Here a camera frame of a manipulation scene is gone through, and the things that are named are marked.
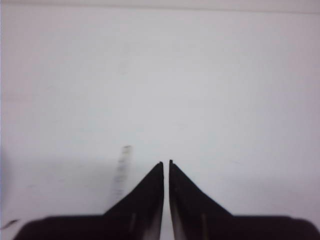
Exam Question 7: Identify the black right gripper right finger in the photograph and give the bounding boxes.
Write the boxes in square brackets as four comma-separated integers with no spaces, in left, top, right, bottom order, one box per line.
[168,160,320,240]

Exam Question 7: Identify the clear tape strip on table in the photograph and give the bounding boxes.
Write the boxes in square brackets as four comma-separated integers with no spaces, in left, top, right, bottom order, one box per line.
[111,145,133,203]

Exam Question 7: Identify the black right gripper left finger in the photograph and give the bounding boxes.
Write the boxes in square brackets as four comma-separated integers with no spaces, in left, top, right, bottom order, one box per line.
[14,162,164,240]

